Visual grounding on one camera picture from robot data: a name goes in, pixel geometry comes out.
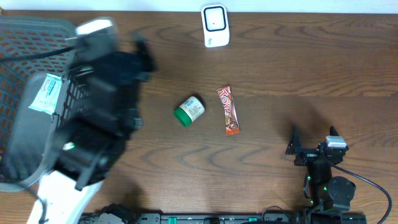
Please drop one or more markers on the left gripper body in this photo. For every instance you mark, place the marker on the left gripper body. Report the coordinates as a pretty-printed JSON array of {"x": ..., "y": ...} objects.
[{"x": 127, "y": 61}]

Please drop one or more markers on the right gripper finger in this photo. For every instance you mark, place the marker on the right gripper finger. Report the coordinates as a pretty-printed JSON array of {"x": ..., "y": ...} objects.
[
  {"x": 333, "y": 131},
  {"x": 294, "y": 146}
]

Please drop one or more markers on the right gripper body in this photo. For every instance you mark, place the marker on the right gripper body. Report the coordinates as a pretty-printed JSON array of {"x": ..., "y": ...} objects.
[{"x": 307, "y": 155}]

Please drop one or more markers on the green lid white jar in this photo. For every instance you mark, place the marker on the green lid white jar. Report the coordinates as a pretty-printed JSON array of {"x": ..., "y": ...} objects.
[{"x": 190, "y": 110}]

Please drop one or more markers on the orange chocolate bar wrapper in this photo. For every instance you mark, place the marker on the orange chocolate bar wrapper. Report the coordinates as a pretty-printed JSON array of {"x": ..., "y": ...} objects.
[{"x": 230, "y": 117}]

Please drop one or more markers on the teal wet wipes pack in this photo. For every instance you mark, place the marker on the teal wet wipes pack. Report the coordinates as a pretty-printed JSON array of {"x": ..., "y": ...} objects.
[{"x": 47, "y": 96}]

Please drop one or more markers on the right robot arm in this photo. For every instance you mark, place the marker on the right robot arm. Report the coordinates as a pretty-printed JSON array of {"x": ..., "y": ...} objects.
[{"x": 329, "y": 195}]

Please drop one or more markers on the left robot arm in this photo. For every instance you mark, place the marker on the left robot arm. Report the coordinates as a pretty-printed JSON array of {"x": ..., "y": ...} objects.
[{"x": 84, "y": 148}]

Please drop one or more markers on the white barcode scanner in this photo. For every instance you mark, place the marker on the white barcode scanner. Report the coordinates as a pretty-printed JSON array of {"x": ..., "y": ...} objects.
[{"x": 215, "y": 25}]

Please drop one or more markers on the grey plastic shopping basket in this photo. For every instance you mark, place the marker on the grey plastic shopping basket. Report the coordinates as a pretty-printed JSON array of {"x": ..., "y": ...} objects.
[{"x": 27, "y": 55}]

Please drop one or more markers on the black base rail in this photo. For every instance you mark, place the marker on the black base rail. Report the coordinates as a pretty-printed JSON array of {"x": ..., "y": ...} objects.
[{"x": 155, "y": 218}]

